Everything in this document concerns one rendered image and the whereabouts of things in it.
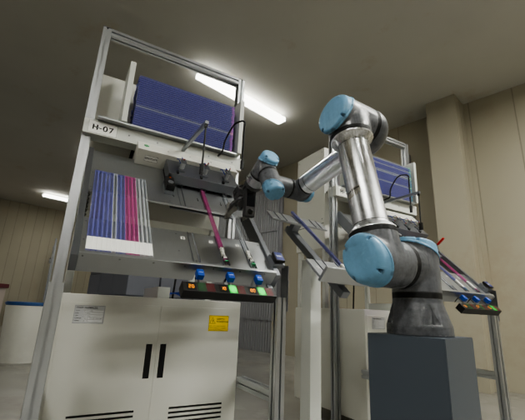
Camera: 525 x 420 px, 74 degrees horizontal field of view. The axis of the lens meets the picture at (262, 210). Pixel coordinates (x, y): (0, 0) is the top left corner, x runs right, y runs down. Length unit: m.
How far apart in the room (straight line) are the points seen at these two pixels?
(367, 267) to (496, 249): 3.29
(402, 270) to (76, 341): 1.09
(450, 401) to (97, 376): 1.10
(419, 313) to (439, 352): 0.10
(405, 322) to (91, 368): 1.05
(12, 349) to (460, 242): 4.40
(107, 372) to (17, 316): 2.89
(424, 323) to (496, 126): 3.64
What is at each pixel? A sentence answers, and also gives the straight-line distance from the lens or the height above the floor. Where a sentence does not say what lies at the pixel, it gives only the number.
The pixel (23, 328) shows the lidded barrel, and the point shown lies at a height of 0.32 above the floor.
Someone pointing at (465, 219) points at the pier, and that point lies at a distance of 3.88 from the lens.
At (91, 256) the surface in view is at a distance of 1.13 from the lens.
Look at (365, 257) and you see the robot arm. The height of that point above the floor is 0.71.
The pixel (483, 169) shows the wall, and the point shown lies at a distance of 4.27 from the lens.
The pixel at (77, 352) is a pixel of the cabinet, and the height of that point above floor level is 0.42.
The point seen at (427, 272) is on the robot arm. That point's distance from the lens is 0.93.
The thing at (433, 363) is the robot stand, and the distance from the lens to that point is 0.88.
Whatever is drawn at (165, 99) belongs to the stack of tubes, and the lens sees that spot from 1.88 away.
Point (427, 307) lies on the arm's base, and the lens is 0.93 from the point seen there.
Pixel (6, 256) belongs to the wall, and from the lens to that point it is 10.28.
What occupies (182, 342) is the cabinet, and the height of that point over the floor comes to 0.45.
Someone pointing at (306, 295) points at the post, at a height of 0.66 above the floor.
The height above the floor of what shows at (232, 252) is 0.79.
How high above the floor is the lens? 0.59
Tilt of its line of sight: 16 degrees up
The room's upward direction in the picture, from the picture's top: 3 degrees clockwise
